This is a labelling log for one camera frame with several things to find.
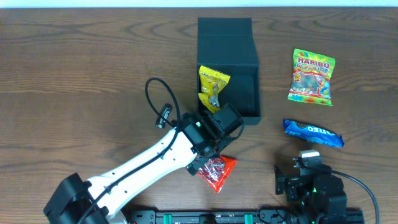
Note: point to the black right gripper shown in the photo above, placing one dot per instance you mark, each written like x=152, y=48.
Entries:
x=280, y=179

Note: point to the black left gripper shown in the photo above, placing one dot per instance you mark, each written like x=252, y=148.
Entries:
x=199, y=165

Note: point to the red Hacks candy bag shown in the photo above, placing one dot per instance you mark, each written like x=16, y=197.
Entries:
x=216, y=171

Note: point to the yellow Hacks candy bag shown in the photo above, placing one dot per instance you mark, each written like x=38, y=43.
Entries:
x=212, y=82

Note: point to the green Haribo gummy bag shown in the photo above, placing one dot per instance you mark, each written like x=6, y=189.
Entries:
x=311, y=78

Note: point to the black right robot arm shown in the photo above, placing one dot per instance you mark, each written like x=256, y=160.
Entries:
x=317, y=196

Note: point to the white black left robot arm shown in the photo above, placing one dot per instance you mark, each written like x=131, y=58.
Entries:
x=101, y=198

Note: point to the blue Oreo cookie pack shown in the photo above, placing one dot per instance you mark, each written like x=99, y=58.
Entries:
x=312, y=133

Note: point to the small black candy bar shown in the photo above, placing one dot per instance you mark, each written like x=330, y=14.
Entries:
x=164, y=115

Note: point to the dark green open box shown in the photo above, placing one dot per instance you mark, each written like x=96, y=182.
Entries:
x=227, y=45

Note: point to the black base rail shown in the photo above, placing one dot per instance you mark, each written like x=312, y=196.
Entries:
x=265, y=216

